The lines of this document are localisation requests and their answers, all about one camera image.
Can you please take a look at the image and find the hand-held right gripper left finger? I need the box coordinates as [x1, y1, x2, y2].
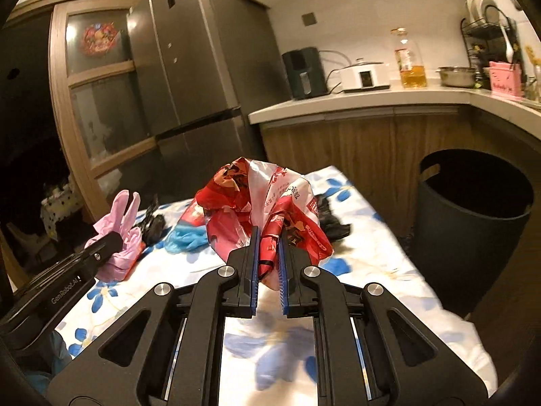
[46, 225, 259, 406]

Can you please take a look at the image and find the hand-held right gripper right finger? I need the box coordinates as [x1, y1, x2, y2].
[278, 230, 497, 406]

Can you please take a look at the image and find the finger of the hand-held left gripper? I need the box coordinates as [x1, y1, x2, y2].
[25, 232, 124, 294]

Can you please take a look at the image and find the lilac plastic bag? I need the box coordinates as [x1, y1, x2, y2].
[85, 190, 144, 282]

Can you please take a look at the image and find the brownish black plastic bag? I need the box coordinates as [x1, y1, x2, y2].
[141, 195, 166, 246]

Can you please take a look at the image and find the red and white printed bag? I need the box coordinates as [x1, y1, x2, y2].
[180, 157, 335, 292]

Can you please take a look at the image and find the black trash bin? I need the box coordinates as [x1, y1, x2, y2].
[412, 149, 534, 318]

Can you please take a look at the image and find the table with dotted cloth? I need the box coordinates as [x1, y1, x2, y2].
[40, 182, 85, 238]

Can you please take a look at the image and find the blue plastic bag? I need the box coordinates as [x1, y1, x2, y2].
[164, 224, 212, 254]

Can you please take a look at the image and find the blue floral tablecloth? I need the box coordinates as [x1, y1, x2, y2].
[55, 166, 499, 402]

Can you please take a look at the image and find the kitchen counter with wooden cabinets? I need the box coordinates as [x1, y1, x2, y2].
[249, 89, 541, 347]

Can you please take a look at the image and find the wooden glass door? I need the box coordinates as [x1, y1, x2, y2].
[48, 0, 159, 221]

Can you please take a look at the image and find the black air fryer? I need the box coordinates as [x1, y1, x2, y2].
[282, 47, 329, 100]

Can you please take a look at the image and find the red round door sticker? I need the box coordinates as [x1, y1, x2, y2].
[82, 23, 119, 55]

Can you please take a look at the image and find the white electric cooker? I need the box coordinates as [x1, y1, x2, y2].
[340, 58, 392, 93]

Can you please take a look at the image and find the grey refrigerator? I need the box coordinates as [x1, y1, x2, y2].
[127, 0, 294, 204]

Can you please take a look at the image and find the cooking oil bottle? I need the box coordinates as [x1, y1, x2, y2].
[391, 28, 428, 89]

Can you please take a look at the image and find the steel pot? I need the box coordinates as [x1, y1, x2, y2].
[437, 66, 477, 89]

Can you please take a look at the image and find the pink utensil holder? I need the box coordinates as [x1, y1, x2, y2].
[489, 61, 524, 100]

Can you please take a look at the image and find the black dish rack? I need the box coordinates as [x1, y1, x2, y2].
[461, 6, 518, 81]

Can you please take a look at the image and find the white ladle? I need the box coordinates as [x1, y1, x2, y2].
[500, 23, 515, 62]

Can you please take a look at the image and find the black power cable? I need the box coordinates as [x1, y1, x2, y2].
[327, 67, 346, 94]

